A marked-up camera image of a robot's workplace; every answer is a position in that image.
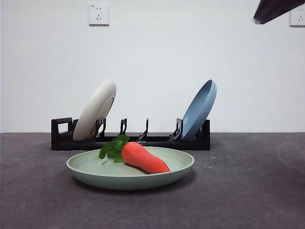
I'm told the orange carrot with green leaves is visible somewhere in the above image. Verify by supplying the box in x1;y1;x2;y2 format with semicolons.
99;134;171;174

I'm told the green plate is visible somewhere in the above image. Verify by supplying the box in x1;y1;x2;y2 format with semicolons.
66;146;195;191

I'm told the blue plate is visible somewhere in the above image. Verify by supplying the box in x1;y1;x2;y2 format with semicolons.
181;79;217;141

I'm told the cream plate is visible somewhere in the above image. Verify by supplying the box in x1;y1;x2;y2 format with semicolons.
73;79;117;142

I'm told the black plate rack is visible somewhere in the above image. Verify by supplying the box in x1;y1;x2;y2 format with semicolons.
51;116;211;151

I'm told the white wall socket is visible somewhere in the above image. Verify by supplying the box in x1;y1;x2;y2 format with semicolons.
289;6;305;27
89;3;110;26

